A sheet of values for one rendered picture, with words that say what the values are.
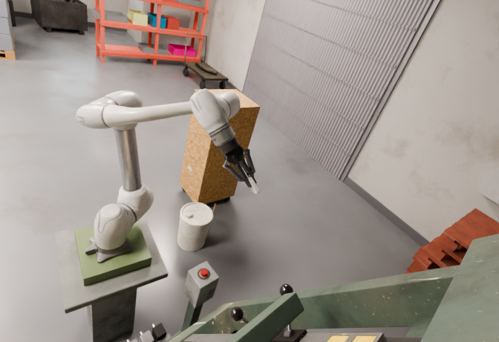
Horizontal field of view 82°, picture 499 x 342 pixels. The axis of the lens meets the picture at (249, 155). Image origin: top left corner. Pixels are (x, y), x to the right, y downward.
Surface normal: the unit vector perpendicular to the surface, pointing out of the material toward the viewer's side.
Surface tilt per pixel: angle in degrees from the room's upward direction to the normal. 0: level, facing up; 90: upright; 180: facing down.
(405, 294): 90
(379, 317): 90
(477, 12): 90
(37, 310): 0
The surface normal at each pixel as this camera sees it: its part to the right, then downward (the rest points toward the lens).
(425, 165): -0.81, 0.11
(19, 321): 0.25, -0.83
